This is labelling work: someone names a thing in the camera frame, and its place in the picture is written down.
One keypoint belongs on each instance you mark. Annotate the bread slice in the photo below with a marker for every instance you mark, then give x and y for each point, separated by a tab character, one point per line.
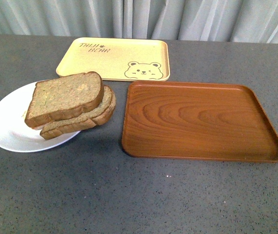
98	116
64	98

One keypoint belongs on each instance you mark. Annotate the white round plate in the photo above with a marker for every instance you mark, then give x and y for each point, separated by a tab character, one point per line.
15	135

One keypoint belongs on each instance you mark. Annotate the brown wooden tray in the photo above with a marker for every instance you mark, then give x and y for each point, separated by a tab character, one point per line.
202	121

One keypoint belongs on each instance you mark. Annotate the yellow bear tray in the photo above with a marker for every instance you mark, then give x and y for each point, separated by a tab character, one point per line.
117	59

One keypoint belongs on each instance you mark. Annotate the grey pleated curtain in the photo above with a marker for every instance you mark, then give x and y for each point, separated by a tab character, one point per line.
207	20

